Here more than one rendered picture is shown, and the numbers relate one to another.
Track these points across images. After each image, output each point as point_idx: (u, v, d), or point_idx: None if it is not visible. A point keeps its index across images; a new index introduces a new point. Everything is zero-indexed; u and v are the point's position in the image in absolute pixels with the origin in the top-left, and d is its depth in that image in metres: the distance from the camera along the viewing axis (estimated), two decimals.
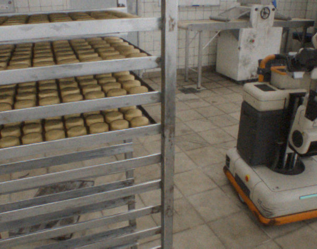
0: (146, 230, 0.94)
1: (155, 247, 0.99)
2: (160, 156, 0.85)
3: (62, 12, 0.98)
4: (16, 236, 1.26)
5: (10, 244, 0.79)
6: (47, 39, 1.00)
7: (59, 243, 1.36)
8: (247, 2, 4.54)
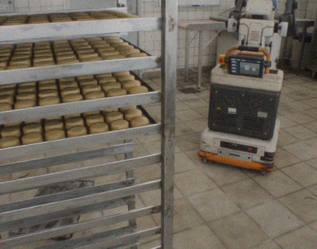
0: (146, 230, 0.94)
1: (155, 247, 0.99)
2: (160, 156, 0.85)
3: (62, 12, 0.98)
4: (16, 236, 1.26)
5: (10, 244, 0.79)
6: (47, 39, 1.00)
7: (59, 243, 1.36)
8: (247, 2, 4.54)
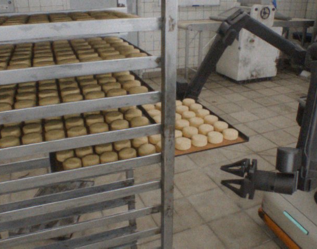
0: (146, 230, 0.94)
1: (155, 247, 0.99)
2: (160, 156, 0.85)
3: (62, 12, 0.98)
4: (16, 236, 1.26)
5: (10, 244, 0.79)
6: (47, 39, 1.00)
7: (59, 243, 1.36)
8: (247, 2, 4.54)
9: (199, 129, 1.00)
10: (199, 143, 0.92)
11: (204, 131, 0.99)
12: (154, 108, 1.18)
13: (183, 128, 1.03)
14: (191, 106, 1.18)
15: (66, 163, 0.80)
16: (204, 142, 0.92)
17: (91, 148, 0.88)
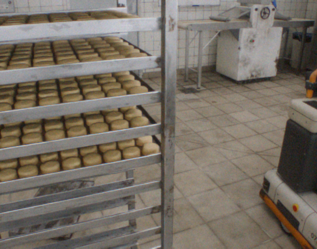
0: (146, 230, 0.94)
1: (155, 247, 0.99)
2: (160, 156, 0.85)
3: (62, 12, 0.98)
4: (16, 236, 1.26)
5: (10, 244, 0.79)
6: (47, 39, 1.00)
7: (59, 243, 1.36)
8: (247, 2, 4.54)
9: (118, 143, 0.91)
10: (110, 160, 0.83)
11: (123, 146, 0.90)
12: None
13: None
14: None
15: None
16: (115, 159, 0.83)
17: None
